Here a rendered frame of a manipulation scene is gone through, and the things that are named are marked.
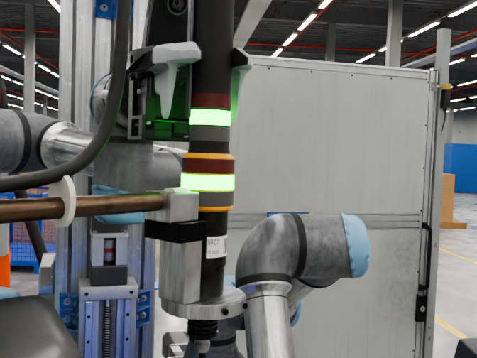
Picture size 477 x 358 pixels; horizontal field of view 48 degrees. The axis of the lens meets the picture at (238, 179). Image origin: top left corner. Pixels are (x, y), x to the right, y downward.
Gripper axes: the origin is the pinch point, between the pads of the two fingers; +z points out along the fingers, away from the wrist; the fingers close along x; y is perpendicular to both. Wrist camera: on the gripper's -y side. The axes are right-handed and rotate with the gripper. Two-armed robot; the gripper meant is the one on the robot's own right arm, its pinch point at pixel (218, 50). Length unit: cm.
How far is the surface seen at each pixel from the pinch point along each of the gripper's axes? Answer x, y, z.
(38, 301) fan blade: 11.5, 22.6, -13.3
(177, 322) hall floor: -149, 168, -415
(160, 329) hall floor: -129, 168, -404
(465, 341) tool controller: -64, 41, -29
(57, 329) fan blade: 10.1, 24.7, -11.1
